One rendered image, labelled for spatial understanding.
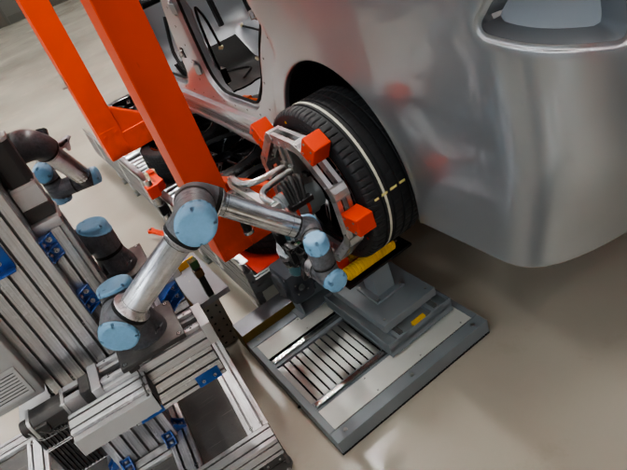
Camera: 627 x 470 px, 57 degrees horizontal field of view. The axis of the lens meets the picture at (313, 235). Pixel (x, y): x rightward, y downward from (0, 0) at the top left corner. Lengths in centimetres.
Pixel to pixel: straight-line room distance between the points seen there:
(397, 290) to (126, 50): 149
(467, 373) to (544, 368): 30
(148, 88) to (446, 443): 176
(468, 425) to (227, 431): 94
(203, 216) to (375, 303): 123
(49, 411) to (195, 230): 84
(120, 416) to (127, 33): 133
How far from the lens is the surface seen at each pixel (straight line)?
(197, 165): 248
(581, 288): 284
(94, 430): 198
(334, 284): 176
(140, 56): 233
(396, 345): 252
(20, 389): 217
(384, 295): 261
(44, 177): 252
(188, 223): 156
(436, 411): 245
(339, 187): 198
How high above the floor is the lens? 196
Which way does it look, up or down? 33 degrees down
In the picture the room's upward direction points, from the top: 21 degrees counter-clockwise
